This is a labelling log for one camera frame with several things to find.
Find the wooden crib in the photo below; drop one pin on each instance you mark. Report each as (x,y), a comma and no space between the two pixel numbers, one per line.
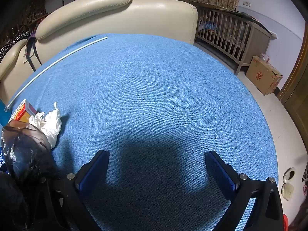
(259,38)

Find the blue tablecloth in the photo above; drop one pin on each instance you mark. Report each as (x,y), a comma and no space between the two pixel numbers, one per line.
(156,89)

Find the white wall socket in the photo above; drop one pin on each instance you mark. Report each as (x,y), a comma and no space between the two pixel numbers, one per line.
(246,3)

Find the dark wooden shelf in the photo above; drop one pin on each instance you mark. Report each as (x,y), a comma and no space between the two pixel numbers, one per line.
(36,7)

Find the brown cardboard box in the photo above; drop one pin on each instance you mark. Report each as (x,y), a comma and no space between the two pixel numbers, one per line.
(261,77)

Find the thin white rod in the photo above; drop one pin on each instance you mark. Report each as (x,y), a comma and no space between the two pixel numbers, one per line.
(65,56)

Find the orange cardboard box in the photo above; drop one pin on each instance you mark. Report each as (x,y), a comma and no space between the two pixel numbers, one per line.
(21,113)

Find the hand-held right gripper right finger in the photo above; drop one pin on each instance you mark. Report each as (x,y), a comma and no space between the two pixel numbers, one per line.
(221,170)

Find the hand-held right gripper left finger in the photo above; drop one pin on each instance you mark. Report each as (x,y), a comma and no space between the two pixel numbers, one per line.
(92,173)

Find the cream leather sofa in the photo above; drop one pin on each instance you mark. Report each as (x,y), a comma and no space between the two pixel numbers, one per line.
(156,16)

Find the clear plastic bottle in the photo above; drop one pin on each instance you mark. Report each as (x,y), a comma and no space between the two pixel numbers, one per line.
(264,57)

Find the dotted dark cloth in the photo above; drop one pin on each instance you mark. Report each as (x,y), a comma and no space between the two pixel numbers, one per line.
(12,42)

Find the black plastic bag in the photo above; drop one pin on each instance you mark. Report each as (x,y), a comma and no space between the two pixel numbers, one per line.
(24,149)

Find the white tissue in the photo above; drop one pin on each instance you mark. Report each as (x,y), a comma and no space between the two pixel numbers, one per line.
(51,125)

